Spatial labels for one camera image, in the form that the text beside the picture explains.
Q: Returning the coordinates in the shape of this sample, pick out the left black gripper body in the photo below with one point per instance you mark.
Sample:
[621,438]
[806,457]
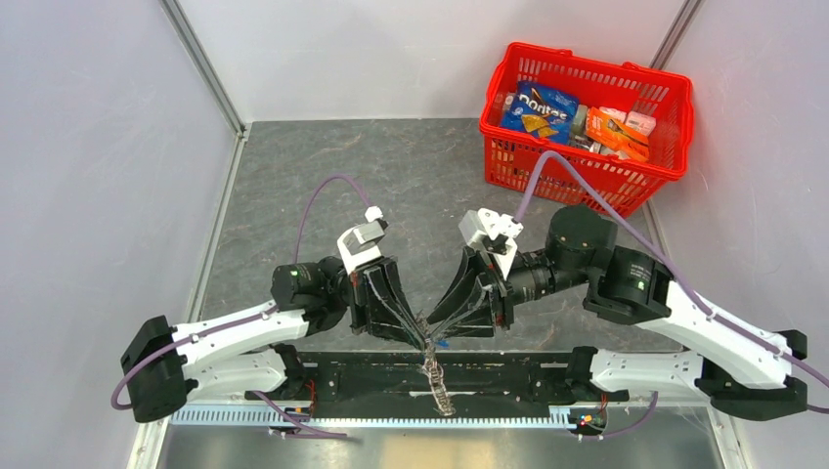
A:
[363,297]

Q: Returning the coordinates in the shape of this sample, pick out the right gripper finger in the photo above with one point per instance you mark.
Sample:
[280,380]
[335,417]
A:
[464,290]
[467,323]

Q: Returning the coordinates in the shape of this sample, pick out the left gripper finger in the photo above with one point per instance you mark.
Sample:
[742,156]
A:
[396,323]
[394,291]

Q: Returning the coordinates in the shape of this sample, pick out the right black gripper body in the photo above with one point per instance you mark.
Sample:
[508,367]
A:
[501,291]

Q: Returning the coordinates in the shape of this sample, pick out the round keyring disc with keys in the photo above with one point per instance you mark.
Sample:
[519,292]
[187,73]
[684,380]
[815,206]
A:
[434,372]

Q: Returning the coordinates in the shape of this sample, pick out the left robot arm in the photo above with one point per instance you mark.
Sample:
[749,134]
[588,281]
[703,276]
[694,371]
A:
[165,366]

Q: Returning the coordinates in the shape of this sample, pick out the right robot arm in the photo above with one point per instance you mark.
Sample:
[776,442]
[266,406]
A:
[744,372]

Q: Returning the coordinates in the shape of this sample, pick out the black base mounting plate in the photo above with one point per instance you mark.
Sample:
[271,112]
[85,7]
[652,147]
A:
[480,384]

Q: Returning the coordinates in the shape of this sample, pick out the blue Doritos bag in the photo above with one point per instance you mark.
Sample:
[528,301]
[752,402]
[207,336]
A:
[542,112]

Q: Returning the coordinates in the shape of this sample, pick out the orange snack box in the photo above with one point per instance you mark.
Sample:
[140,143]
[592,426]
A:
[612,133]

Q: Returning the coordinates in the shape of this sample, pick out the red plastic shopping basket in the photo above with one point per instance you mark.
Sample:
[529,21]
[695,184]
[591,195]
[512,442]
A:
[510,157]

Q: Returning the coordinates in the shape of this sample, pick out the pink small box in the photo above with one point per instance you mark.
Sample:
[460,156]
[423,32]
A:
[641,123]

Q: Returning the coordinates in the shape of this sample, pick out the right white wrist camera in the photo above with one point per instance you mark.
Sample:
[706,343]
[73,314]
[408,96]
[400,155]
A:
[492,233]

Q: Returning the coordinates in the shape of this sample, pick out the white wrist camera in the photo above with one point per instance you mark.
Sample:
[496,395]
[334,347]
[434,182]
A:
[492,233]
[358,245]

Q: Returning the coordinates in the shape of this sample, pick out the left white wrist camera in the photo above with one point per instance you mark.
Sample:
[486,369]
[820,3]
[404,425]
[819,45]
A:
[358,245]

